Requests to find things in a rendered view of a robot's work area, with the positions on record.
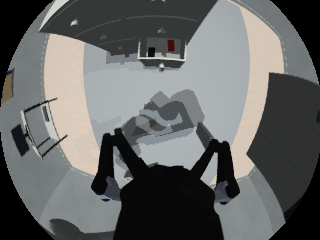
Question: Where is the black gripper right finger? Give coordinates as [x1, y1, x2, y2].
[178, 122, 240, 205]

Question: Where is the grey drawer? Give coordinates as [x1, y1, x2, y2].
[43, 0, 119, 36]
[97, 38, 139, 52]
[138, 37, 187, 68]
[75, 19, 134, 45]
[111, 0, 211, 19]
[126, 15, 198, 39]

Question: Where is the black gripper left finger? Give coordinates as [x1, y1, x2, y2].
[91, 117, 163, 202]

